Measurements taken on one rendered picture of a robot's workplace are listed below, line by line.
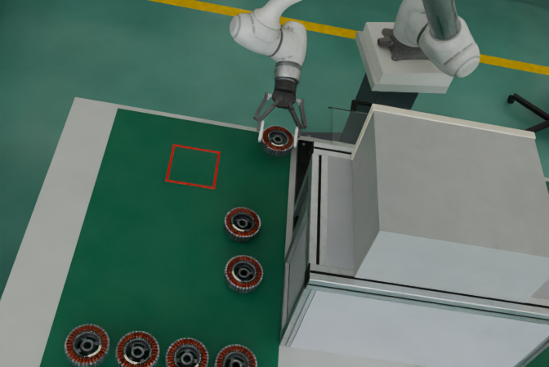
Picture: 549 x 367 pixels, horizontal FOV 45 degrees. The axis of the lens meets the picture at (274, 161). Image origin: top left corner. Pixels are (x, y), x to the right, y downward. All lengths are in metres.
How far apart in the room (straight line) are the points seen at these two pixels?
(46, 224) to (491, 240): 1.24
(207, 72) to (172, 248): 1.76
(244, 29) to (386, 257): 0.96
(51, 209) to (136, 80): 1.56
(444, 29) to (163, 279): 1.25
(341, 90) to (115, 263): 2.06
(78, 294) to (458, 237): 1.03
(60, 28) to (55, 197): 1.83
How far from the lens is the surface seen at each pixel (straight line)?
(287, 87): 2.25
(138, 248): 2.02
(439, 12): 2.32
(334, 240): 1.68
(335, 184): 1.78
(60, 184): 2.16
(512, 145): 1.80
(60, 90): 3.49
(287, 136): 2.25
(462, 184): 1.64
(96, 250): 2.01
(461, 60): 2.49
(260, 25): 2.20
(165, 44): 3.76
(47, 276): 1.98
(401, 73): 2.66
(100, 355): 1.82
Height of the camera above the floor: 2.46
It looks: 49 degrees down
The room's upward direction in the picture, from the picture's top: 16 degrees clockwise
